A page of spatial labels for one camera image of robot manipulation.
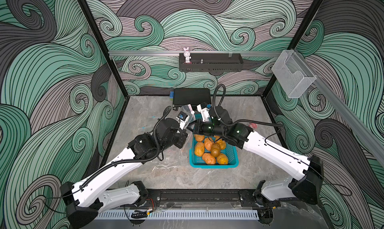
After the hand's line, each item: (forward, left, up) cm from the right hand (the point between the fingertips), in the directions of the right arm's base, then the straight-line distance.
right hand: (184, 128), depth 67 cm
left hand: (0, 0, -1) cm, 1 cm away
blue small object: (+48, +12, -25) cm, 55 cm away
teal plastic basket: (-2, -26, -23) cm, 35 cm away
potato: (-2, -17, -20) cm, 26 cm away
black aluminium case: (+46, -4, -25) cm, 53 cm away
